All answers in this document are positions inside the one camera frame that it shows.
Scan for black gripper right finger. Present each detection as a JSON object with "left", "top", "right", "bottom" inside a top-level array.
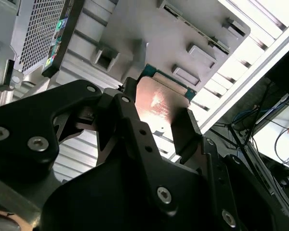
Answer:
[{"left": 170, "top": 108, "right": 289, "bottom": 231}]

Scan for silver CPU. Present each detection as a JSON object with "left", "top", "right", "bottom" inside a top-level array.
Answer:
[{"left": 134, "top": 64, "right": 198, "bottom": 128}]

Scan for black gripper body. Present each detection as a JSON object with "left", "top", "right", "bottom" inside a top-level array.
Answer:
[{"left": 40, "top": 153, "right": 223, "bottom": 231}]

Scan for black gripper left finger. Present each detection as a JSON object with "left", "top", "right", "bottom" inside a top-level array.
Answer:
[{"left": 0, "top": 77, "right": 179, "bottom": 217}]

